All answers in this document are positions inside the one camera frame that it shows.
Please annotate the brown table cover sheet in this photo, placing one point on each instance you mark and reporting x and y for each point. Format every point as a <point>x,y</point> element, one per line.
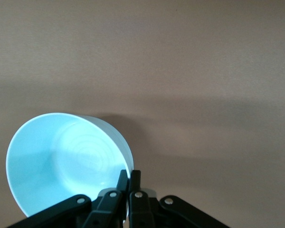
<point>180,71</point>

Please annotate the light blue bowl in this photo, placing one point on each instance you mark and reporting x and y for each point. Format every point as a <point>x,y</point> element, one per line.
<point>61,154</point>

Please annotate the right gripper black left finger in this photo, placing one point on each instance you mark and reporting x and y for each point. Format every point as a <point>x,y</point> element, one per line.
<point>104,209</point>

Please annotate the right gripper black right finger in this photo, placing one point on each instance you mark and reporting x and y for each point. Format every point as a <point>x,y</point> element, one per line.
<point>142,211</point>

